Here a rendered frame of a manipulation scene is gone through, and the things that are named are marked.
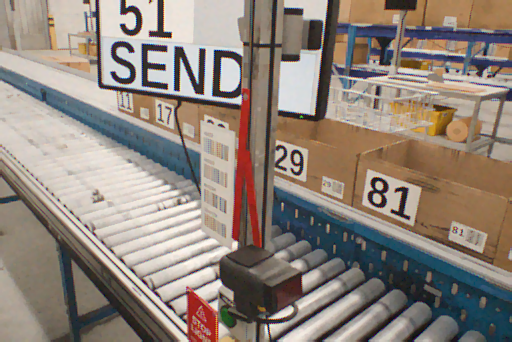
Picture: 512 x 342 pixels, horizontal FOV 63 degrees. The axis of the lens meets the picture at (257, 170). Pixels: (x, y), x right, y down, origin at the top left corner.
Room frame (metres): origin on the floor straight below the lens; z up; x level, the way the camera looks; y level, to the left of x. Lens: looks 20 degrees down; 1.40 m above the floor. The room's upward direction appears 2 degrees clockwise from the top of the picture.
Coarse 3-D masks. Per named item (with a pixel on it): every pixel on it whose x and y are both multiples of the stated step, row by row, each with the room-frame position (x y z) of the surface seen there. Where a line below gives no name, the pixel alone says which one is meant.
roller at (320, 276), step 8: (328, 264) 1.02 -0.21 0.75; (336, 264) 1.03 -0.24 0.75; (344, 264) 1.04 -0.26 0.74; (312, 272) 0.98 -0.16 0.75; (320, 272) 0.98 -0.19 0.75; (328, 272) 0.99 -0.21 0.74; (336, 272) 1.01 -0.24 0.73; (304, 280) 0.94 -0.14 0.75; (312, 280) 0.95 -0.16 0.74; (320, 280) 0.96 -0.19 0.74; (328, 280) 0.99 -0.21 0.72; (304, 288) 0.92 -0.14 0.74; (312, 288) 0.94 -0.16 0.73; (304, 296) 0.92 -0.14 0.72; (224, 328) 0.75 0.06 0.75; (224, 336) 0.74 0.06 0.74; (232, 336) 0.75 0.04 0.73
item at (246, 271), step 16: (224, 256) 0.52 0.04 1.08; (240, 256) 0.50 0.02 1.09; (256, 256) 0.50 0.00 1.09; (272, 256) 0.51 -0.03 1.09; (224, 272) 0.50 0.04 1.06; (240, 272) 0.48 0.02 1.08; (256, 272) 0.46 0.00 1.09; (272, 272) 0.46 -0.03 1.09; (288, 272) 0.47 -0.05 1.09; (240, 288) 0.47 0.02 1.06; (256, 288) 0.45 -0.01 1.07; (272, 288) 0.44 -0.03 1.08; (288, 288) 0.45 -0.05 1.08; (240, 304) 0.50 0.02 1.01; (256, 304) 0.45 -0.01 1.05; (272, 304) 0.44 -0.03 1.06; (288, 304) 0.45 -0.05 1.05
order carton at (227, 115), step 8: (200, 112) 1.69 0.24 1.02; (208, 112) 1.65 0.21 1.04; (216, 112) 1.61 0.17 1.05; (224, 112) 1.78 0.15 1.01; (232, 112) 1.81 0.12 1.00; (240, 112) 1.84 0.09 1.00; (224, 120) 1.57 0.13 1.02; (232, 120) 1.53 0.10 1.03; (280, 120) 1.75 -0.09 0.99; (288, 120) 1.72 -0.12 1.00; (232, 128) 1.53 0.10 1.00; (200, 144) 1.69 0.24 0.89
